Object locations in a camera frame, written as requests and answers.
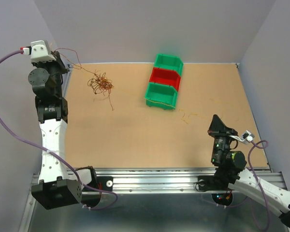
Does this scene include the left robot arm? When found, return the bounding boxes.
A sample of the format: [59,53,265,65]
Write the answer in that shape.
[28,51,98,210]

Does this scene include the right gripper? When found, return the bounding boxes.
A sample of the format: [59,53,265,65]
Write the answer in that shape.
[206,114,237,164]

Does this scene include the green plastic bin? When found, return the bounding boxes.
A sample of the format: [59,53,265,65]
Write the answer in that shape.
[145,82,178,110]
[154,54,184,76]

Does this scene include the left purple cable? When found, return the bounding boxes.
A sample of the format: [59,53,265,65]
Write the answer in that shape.
[0,49,118,211]

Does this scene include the far green plastic bin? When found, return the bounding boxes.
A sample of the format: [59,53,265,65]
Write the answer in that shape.
[154,54,184,76]

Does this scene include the left aluminium frame post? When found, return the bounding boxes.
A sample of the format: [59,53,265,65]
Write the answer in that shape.
[62,63,73,97]

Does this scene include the near green plastic bin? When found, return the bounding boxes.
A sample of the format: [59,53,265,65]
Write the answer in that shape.
[145,82,178,110]

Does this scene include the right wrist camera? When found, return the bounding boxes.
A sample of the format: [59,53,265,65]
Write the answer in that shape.
[241,130,255,144]

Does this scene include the aluminium mounting rail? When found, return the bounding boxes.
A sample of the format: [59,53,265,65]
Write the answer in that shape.
[29,166,288,194]

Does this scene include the wire bundle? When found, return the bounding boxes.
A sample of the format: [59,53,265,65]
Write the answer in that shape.
[53,48,116,111]

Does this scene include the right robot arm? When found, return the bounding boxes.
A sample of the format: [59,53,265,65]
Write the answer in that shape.
[207,115,290,228]

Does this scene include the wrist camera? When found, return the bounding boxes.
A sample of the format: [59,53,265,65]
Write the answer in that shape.
[30,40,56,63]
[241,130,255,144]

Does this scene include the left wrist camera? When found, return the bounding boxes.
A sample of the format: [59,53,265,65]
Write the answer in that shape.
[30,40,56,63]

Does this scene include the red plastic bin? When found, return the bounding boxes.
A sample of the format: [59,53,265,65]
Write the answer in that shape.
[149,67,181,91]

